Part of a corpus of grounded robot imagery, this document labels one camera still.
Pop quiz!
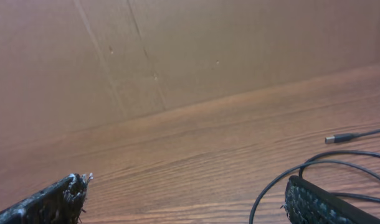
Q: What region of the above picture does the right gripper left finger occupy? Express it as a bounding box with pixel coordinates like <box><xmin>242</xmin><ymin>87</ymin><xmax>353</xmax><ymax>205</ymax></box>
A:
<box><xmin>0</xmin><ymin>174</ymin><xmax>93</xmax><ymax>224</ymax></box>

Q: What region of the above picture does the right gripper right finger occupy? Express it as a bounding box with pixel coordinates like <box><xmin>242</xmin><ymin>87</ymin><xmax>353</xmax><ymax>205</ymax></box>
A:
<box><xmin>283</xmin><ymin>175</ymin><xmax>380</xmax><ymax>224</ymax></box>

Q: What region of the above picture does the black usb cable three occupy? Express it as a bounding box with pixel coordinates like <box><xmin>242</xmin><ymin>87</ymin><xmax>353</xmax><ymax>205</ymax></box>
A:
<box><xmin>298</xmin><ymin>150</ymin><xmax>380</xmax><ymax>205</ymax></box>

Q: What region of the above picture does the black usb cable one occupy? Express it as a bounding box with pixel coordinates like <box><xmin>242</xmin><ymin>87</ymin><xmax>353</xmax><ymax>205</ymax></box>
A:
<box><xmin>249</xmin><ymin>159</ymin><xmax>380</xmax><ymax>224</ymax></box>

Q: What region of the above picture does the black usb cable two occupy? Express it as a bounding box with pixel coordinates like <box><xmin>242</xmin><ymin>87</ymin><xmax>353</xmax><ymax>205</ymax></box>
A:
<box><xmin>324</xmin><ymin>127</ymin><xmax>380</xmax><ymax>145</ymax></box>

